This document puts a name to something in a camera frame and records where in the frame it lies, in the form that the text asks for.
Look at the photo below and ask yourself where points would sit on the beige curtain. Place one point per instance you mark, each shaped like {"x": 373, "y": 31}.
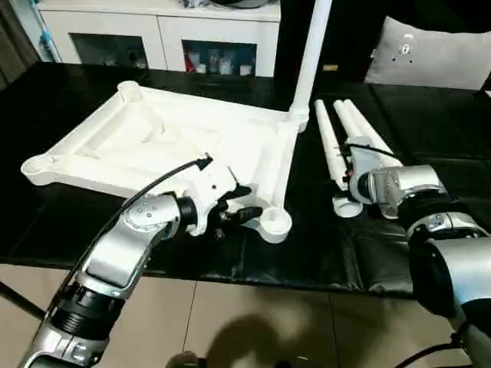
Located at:
{"x": 15, "y": 38}

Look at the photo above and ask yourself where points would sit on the black metal support bar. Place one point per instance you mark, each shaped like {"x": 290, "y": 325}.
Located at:
{"x": 19, "y": 301}

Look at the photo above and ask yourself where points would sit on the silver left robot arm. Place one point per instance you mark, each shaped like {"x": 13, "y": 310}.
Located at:
{"x": 119, "y": 249}

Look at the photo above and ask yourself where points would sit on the dark robot left foot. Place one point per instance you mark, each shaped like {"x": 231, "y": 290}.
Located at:
{"x": 186, "y": 360}

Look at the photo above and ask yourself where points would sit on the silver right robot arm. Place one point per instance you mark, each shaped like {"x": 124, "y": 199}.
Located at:
{"x": 441, "y": 237}

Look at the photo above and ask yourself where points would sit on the white plastic table top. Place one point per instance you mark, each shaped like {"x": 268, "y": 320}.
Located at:
{"x": 172, "y": 122}

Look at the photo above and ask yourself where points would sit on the white plastic table leg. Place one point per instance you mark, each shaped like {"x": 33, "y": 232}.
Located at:
{"x": 331, "y": 145}
{"x": 347, "y": 122}
{"x": 310, "y": 57}
{"x": 372, "y": 134}

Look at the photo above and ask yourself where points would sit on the white glass-door cabinet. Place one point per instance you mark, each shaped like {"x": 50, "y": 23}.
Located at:
{"x": 161, "y": 23}

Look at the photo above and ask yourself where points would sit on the grey cushion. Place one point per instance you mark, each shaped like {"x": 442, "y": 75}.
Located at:
{"x": 429, "y": 53}

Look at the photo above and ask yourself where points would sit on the black box with gold label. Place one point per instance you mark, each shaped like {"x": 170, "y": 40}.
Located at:
{"x": 341, "y": 38}

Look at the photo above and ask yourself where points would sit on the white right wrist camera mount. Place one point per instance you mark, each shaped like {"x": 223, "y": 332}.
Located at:
{"x": 364, "y": 161}

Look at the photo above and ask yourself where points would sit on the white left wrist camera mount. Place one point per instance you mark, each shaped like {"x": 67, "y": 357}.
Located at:
{"x": 211, "y": 184}

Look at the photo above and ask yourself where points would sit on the white pipe with blue clip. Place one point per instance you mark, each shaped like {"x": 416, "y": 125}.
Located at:
{"x": 48, "y": 34}

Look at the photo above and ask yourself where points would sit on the black work mat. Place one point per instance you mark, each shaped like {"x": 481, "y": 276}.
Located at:
{"x": 345, "y": 249}

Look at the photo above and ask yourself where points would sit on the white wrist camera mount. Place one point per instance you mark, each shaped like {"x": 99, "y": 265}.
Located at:
{"x": 211, "y": 184}
{"x": 364, "y": 161}

